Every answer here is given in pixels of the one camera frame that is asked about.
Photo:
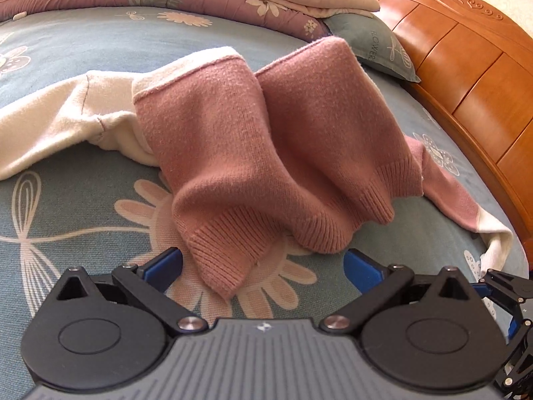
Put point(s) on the blue floral bed sheet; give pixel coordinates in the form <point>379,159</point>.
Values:
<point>62,225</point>

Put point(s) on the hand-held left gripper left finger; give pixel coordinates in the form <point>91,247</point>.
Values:
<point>164,268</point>

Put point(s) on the blue-green pillow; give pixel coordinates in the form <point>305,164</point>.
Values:
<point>366,46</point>

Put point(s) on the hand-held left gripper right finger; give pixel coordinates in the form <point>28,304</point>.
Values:
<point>362,268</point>

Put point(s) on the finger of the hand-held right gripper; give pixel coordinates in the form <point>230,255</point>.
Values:
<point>516,296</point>
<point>520,366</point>

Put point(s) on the small white oblong object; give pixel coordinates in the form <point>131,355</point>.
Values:
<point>18,16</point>

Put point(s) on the pink and cream knit sweater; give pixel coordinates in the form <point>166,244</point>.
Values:
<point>250,133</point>

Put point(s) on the wooden bed headboard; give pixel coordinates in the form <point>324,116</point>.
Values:
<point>470,71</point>

